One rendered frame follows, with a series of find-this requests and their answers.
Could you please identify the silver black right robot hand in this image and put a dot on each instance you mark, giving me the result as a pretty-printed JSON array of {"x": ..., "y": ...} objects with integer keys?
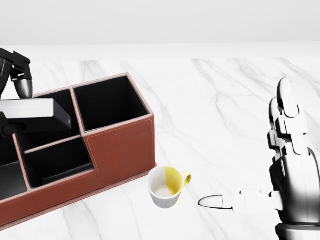
[{"x": 297, "y": 175}]

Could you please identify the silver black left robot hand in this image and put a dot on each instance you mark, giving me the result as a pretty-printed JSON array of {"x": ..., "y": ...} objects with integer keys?
[{"x": 23, "y": 85}]

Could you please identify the black book with silver pages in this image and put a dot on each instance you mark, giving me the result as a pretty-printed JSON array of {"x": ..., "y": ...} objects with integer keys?
[{"x": 27, "y": 108}]

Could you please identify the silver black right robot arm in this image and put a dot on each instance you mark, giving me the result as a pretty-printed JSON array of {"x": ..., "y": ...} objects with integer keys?
[{"x": 300, "y": 233}]

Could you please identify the red-brown desk caddy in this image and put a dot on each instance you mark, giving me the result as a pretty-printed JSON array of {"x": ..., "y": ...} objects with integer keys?
[{"x": 120, "y": 147}]

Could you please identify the white and yellow mug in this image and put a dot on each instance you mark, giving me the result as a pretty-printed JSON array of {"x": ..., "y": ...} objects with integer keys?
[{"x": 162, "y": 197}]

